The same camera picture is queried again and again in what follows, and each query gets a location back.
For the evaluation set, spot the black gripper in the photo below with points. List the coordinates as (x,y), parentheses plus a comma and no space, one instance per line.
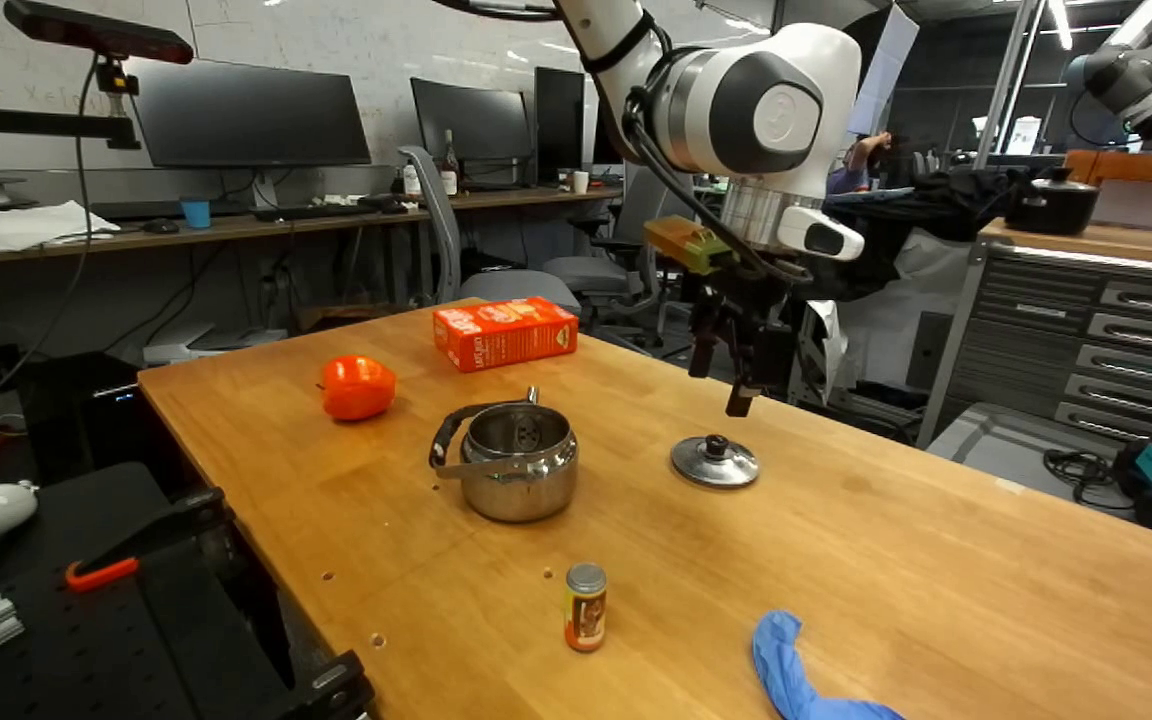
(759,327)

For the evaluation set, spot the steel teapot lid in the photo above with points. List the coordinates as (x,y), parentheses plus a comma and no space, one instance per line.
(716,460)

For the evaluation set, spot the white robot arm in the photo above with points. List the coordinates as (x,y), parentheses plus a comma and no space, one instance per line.
(747,132)

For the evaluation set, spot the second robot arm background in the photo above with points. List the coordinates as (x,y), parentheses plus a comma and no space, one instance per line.
(1121,80)

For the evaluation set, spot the small orange spice jar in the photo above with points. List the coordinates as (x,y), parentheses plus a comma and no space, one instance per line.
(587,606)

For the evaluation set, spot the orange snack box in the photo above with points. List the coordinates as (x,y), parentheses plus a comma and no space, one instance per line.
(492,332)

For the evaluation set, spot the grey tool drawer cabinet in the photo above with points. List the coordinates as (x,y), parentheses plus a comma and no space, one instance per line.
(1054,327)

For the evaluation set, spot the orange bell pepper toy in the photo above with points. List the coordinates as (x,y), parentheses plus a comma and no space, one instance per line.
(358,388)

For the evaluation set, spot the left black orange clamp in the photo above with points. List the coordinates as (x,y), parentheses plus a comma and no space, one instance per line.
(123,558)

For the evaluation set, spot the blue cup on desk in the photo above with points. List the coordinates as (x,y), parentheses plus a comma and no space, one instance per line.
(198,213)

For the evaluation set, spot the left black computer monitor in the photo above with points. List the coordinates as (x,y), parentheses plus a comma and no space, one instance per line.
(214,114)

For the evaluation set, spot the green orange wrist camera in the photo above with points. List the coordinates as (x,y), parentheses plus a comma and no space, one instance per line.
(685,242)

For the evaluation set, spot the steel teapot with black handle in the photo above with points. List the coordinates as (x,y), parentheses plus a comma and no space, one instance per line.
(511,457)

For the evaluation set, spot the black overhead camera on boom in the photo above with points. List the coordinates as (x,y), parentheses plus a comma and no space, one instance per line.
(99,33)

